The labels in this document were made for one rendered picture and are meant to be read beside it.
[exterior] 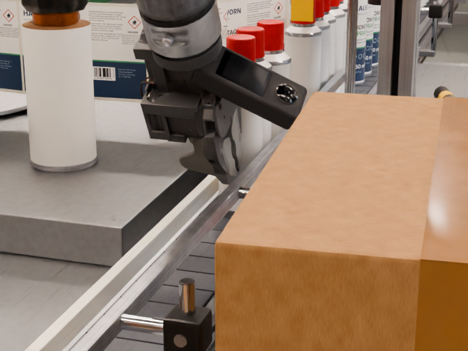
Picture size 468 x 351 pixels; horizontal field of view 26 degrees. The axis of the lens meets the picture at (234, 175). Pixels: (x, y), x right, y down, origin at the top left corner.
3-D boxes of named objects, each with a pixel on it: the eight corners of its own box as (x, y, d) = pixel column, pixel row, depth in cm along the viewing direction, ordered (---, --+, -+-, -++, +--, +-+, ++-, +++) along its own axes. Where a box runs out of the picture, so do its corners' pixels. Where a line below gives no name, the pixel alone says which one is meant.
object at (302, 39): (287, 134, 149) (290, -6, 142) (322, 138, 148) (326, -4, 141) (278, 144, 144) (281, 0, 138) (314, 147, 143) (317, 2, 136)
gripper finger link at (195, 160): (191, 177, 117) (176, 121, 110) (241, 182, 115) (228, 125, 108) (184, 198, 115) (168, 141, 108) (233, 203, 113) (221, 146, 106)
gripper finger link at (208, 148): (219, 151, 112) (206, 94, 106) (235, 152, 112) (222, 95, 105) (207, 182, 109) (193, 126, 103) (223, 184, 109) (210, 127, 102)
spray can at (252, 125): (225, 199, 123) (224, 30, 116) (267, 203, 121) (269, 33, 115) (213, 214, 118) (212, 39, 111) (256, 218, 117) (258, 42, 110)
